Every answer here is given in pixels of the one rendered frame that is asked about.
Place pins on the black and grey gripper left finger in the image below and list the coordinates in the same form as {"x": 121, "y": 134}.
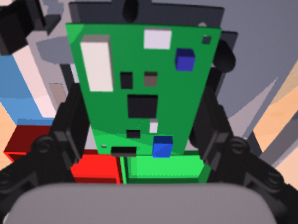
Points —
{"x": 52, "y": 156}

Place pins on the red open bin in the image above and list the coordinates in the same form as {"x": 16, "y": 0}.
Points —
{"x": 93, "y": 168}

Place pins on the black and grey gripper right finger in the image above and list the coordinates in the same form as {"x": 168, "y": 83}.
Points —
{"x": 219, "y": 148}

